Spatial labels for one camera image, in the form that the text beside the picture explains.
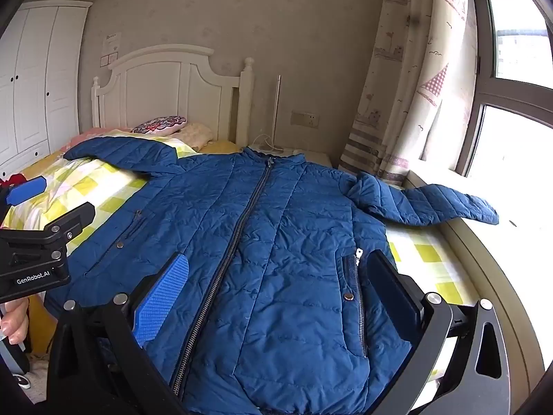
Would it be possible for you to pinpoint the yellow checked bed sheet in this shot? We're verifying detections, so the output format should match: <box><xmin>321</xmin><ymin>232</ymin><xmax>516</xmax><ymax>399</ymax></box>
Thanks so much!
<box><xmin>0</xmin><ymin>127</ymin><xmax>480</xmax><ymax>394</ymax></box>

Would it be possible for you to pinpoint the white wardrobe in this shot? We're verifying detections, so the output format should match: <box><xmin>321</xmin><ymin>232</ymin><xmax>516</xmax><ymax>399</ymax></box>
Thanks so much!
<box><xmin>0</xmin><ymin>1</ymin><xmax>93</xmax><ymax>169</ymax></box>

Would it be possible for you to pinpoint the window with grey frame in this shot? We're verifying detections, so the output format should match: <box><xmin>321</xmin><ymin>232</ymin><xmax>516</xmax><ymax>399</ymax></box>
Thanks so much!
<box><xmin>453</xmin><ymin>0</ymin><xmax>553</xmax><ymax>243</ymax></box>

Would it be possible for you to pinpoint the metal pole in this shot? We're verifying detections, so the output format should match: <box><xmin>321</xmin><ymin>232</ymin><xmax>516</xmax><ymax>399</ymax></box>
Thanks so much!
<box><xmin>271</xmin><ymin>75</ymin><xmax>282</xmax><ymax>150</ymax></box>

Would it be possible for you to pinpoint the white nightstand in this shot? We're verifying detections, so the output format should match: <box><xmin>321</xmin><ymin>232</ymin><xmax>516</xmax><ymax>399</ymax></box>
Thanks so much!
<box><xmin>248</xmin><ymin>142</ymin><xmax>333</xmax><ymax>167</ymax></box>

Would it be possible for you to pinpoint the pink cloth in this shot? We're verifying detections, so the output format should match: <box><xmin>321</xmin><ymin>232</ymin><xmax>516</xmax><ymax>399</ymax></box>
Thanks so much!
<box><xmin>71</xmin><ymin>127</ymin><xmax>130</xmax><ymax>145</ymax></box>

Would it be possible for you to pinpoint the beige window sill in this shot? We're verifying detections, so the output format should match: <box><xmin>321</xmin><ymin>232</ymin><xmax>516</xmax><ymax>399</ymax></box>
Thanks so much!
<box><xmin>402</xmin><ymin>168</ymin><xmax>553</xmax><ymax>355</ymax></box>

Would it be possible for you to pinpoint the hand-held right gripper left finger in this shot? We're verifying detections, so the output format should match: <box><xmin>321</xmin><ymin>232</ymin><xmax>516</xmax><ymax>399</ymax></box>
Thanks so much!
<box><xmin>47</xmin><ymin>251</ymin><xmax>191</xmax><ymax>415</ymax></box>

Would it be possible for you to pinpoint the white cable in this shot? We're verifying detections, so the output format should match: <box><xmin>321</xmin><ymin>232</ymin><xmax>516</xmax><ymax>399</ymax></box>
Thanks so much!
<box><xmin>253</xmin><ymin>134</ymin><xmax>281</xmax><ymax>153</ymax></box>

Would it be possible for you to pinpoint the person's left hand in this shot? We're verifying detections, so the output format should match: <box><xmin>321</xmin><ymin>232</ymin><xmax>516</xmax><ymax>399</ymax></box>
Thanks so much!
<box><xmin>0</xmin><ymin>297</ymin><xmax>30</xmax><ymax>343</ymax></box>

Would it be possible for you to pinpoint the beige pillow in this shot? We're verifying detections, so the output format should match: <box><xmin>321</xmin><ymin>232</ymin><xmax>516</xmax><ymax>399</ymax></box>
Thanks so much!
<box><xmin>179</xmin><ymin>122</ymin><xmax>214</xmax><ymax>153</ymax></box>

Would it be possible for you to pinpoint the printed curtain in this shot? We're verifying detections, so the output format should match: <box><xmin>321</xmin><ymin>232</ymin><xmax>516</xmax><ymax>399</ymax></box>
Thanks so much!
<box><xmin>338</xmin><ymin>0</ymin><xmax>480</xmax><ymax>182</ymax></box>

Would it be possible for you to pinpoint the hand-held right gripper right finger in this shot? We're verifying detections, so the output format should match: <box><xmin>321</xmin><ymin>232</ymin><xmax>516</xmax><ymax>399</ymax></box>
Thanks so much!
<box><xmin>365</xmin><ymin>250</ymin><xmax>513</xmax><ymax>415</ymax></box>

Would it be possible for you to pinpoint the patterned pillow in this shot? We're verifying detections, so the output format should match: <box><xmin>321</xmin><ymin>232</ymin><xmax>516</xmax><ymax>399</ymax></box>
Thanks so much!
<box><xmin>130</xmin><ymin>115</ymin><xmax>188</xmax><ymax>136</ymax></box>

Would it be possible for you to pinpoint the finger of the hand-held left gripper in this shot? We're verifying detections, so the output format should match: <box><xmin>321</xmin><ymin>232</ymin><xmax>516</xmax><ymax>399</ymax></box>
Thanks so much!
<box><xmin>9</xmin><ymin>202</ymin><xmax>96</xmax><ymax>264</ymax></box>
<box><xmin>0</xmin><ymin>176</ymin><xmax>47</xmax><ymax>222</ymax></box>

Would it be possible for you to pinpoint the white wooden headboard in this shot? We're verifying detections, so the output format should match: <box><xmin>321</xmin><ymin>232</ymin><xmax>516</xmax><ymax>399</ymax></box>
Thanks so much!
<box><xmin>91</xmin><ymin>44</ymin><xmax>255</xmax><ymax>145</ymax></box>

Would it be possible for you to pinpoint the blue puffer jacket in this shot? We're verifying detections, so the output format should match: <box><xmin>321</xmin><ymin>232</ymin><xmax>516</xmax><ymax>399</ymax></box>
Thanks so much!
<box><xmin>45</xmin><ymin>136</ymin><xmax>499</xmax><ymax>415</ymax></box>

